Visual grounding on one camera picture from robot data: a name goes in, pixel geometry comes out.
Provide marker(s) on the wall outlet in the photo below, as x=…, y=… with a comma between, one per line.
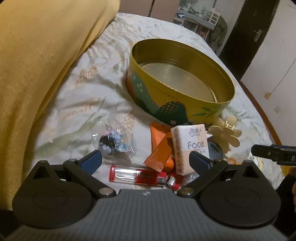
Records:
x=277, y=109
x=267, y=95

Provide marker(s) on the orange sachet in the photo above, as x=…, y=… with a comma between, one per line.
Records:
x=159, y=153

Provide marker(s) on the orange toy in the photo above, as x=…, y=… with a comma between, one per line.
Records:
x=259, y=165

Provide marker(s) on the large red lighter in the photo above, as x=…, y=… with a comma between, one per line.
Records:
x=148, y=177

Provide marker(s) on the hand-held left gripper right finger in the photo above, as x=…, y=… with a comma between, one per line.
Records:
x=200, y=161

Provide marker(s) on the tissue pack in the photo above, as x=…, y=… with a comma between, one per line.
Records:
x=185, y=148

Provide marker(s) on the yellow blanket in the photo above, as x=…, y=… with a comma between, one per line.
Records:
x=34, y=69

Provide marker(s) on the grey round case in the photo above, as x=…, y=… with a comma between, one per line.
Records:
x=216, y=150

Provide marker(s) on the black door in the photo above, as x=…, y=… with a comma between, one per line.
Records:
x=245, y=34

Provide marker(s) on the cluttered desk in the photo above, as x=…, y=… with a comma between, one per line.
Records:
x=196, y=11

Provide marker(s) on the cream flower hair clip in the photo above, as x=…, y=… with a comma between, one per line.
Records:
x=222, y=136

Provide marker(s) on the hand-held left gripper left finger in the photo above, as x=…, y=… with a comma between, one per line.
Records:
x=91, y=162

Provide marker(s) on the blue toy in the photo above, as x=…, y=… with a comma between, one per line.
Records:
x=113, y=141

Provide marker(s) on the round yellow green tin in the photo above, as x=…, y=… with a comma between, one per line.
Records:
x=161, y=92

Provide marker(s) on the brown cardboard box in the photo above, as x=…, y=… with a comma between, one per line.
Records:
x=165, y=9
x=134, y=7

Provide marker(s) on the floral bed sheet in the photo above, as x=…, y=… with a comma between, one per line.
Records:
x=92, y=81

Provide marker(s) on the green jacket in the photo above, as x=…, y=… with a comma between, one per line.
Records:
x=218, y=34

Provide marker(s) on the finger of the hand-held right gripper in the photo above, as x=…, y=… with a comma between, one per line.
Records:
x=263, y=151
x=282, y=146

